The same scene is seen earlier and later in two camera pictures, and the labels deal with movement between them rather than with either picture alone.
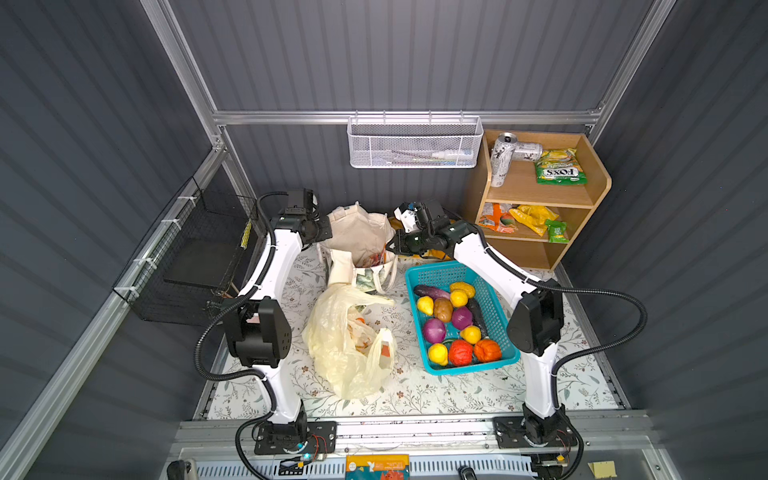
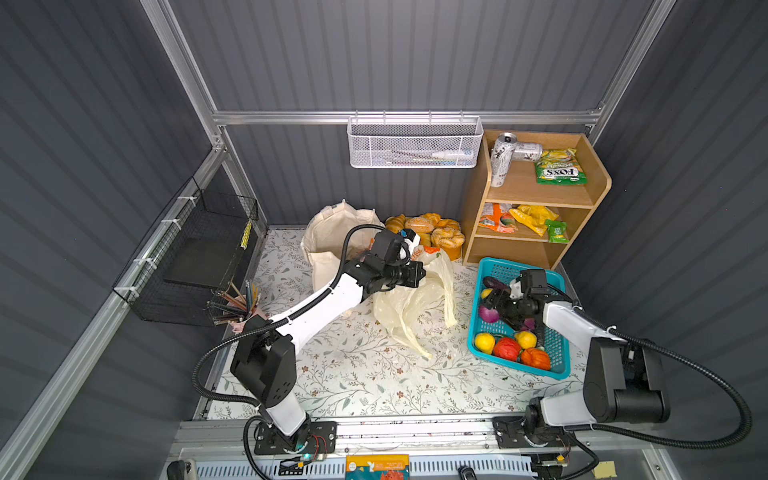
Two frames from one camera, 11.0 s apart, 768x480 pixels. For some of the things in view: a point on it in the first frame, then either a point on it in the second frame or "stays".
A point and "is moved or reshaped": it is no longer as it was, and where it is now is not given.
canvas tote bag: (360, 244) is moved or reshaped
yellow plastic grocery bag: (349, 354) -> (396, 306)
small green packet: (557, 231) stays
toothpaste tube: (454, 154) stays
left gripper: (323, 230) -> (416, 270)
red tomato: (460, 352) -> (507, 348)
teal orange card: (377, 467) stays
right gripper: (400, 238) -> (498, 300)
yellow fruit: (438, 354) -> (485, 342)
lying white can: (528, 152) stays
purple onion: (434, 331) -> (489, 315)
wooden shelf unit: (539, 190) stays
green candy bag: (560, 168) stays
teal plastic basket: (430, 273) -> (494, 336)
